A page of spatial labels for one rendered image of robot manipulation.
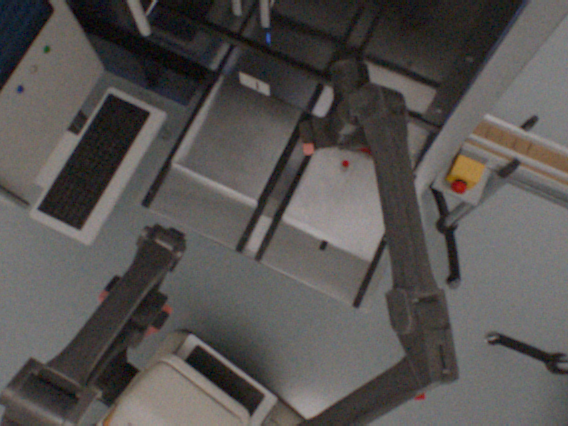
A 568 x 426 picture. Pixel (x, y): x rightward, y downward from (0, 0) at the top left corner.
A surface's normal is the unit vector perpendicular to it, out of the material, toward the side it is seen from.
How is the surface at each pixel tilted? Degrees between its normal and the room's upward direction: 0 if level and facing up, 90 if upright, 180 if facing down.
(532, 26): 90
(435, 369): 42
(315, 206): 0
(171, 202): 0
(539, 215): 0
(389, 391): 47
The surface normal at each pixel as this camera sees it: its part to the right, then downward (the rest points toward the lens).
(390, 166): -0.70, -0.11
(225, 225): 0.00, -0.25
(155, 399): 0.40, -0.72
